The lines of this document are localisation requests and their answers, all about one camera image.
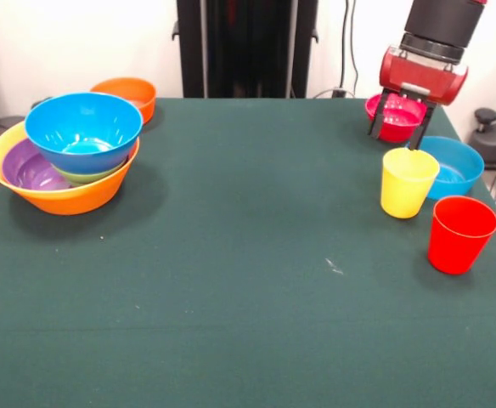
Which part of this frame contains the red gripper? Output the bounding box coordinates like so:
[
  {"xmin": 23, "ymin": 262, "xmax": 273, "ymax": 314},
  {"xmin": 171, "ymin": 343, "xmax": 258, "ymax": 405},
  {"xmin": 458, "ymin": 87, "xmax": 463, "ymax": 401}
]
[{"xmin": 367, "ymin": 45, "xmax": 470, "ymax": 151}]

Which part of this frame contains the yellow cup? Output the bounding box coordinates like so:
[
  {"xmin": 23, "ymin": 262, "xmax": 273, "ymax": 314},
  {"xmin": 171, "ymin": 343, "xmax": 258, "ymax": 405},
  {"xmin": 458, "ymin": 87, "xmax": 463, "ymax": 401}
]
[{"xmin": 380, "ymin": 147, "xmax": 441, "ymax": 220}]

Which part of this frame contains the red cup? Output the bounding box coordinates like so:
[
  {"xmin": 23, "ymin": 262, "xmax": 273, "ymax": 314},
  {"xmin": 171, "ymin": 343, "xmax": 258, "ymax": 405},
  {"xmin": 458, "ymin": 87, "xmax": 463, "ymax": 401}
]
[{"xmin": 427, "ymin": 195, "xmax": 496, "ymax": 276}]

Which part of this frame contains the small green bowl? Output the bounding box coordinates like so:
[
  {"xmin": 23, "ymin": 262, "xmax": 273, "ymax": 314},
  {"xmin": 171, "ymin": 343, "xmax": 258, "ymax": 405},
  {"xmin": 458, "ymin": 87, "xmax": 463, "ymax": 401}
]
[{"xmin": 51, "ymin": 156, "xmax": 129, "ymax": 185}]

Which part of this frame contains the deep blue bowl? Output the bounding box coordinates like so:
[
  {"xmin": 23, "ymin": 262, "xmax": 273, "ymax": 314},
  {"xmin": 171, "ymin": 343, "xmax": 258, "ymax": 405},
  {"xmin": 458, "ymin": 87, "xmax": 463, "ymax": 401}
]
[{"xmin": 24, "ymin": 92, "xmax": 144, "ymax": 175}]

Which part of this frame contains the large yellow bowl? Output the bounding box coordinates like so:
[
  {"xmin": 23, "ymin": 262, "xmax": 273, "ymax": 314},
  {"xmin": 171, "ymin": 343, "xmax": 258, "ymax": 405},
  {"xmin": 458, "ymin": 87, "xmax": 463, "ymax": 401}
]
[{"xmin": 0, "ymin": 121, "xmax": 141, "ymax": 217}]

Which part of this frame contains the purple bowl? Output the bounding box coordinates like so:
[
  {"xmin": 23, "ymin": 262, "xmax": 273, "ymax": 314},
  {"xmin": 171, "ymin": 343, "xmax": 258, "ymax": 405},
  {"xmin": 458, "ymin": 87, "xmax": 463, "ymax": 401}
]
[{"xmin": 1, "ymin": 139, "xmax": 74, "ymax": 191}]

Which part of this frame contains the small pink bowl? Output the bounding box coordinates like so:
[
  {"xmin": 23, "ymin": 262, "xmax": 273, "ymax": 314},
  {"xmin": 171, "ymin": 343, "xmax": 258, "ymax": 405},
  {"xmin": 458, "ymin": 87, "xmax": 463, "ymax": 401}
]
[{"xmin": 365, "ymin": 92, "xmax": 429, "ymax": 145}]

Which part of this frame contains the shallow blue bowl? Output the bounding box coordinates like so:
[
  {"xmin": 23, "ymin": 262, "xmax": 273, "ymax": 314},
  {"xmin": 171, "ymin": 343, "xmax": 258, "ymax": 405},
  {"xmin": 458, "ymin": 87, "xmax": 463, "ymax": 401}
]
[{"xmin": 413, "ymin": 135, "xmax": 486, "ymax": 201}]

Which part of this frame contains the dark green tablecloth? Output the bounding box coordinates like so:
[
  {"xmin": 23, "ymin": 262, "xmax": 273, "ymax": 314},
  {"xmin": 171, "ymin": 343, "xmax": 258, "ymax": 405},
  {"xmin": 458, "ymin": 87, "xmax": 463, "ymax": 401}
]
[{"xmin": 0, "ymin": 96, "xmax": 496, "ymax": 408}]

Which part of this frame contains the small orange bowl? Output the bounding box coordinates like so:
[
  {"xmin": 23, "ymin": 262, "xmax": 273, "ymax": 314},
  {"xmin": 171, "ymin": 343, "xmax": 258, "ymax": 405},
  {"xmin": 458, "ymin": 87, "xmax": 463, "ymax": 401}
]
[{"xmin": 89, "ymin": 76, "xmax": 158, "ymax": 125}]

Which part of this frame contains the grey cable plug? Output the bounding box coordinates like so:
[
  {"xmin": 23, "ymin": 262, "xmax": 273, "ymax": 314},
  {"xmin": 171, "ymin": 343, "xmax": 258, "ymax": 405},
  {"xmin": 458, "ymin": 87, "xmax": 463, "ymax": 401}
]
[{"xmin": 310, "ymin": 87, "xmax": 356, "ymax": 99}]

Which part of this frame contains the black wall cable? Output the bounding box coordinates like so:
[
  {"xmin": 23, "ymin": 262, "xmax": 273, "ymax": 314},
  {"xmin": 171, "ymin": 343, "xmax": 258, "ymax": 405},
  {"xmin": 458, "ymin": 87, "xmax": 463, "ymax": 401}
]
[{"xmin": 341, "ymin": 0, "xmax": 358, "ymax": 93}]

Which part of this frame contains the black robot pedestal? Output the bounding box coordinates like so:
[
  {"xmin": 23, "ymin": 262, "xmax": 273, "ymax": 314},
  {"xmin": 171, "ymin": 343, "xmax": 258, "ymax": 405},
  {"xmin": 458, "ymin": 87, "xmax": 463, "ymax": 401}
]
[{"xmin": 172, "ymin": 0, "xmax": 320, "ymax": 99}]

